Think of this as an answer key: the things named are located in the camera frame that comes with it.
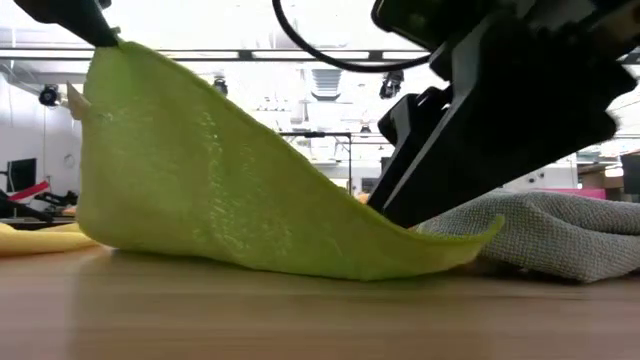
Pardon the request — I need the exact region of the yellow microfiber towel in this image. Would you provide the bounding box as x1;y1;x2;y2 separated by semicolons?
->
0;222;101;259

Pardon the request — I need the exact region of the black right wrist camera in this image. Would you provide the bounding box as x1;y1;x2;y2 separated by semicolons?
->
371;0;501;51

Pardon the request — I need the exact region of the small black computer monitor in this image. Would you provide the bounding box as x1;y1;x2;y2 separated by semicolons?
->
5;158;38;194

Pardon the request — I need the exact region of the green microfiber towel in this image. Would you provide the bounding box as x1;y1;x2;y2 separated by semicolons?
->
77;40;505;282

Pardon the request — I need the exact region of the grey microfiber towel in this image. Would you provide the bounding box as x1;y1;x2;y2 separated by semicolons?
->
414;189;640;284

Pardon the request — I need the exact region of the red and white item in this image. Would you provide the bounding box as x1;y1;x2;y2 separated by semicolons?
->
8;180;51;202

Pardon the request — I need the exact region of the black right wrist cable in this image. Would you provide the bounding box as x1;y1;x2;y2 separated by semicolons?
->
272;0;432;74

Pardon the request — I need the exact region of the black background cabinet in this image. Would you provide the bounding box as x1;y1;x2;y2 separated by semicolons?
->
621;152;640;201

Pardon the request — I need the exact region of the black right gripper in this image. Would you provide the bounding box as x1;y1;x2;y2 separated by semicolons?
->
382;0;640;229

